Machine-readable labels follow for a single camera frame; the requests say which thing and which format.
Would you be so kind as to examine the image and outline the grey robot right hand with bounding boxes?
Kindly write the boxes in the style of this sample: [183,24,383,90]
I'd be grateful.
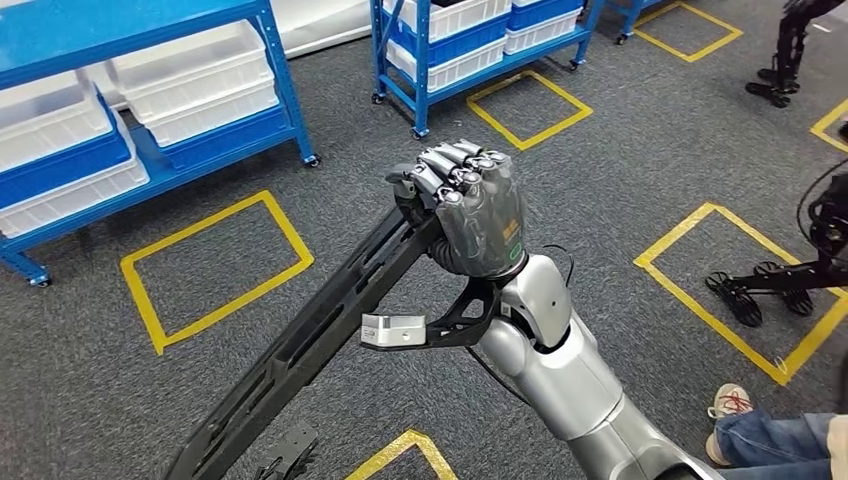
[384,137,530,281]

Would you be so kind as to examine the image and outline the long black plastic part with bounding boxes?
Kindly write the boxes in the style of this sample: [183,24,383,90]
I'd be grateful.
[162,205,446,480]

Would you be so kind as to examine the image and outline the blue metal shelf rack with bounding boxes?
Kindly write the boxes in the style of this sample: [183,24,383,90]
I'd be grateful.
[0,0,323,289]
[368,0,607,142]
[606,0,667,46]

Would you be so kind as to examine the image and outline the black robot legs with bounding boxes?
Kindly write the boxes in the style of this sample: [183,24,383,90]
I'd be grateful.
[745,0,848,111]
[704,157,848,331]

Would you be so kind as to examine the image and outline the yellow floor tape square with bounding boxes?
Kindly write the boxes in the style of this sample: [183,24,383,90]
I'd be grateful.
[119,190,317,357]

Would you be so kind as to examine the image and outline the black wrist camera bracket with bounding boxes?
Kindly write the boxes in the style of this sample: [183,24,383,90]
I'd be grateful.
[423,276,505,350]

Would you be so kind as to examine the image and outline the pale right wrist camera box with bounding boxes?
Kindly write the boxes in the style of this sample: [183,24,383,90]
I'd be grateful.
[360,313,429,350]

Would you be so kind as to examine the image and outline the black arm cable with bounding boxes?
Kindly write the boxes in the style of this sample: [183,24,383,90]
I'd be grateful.
[463,243,576,407]

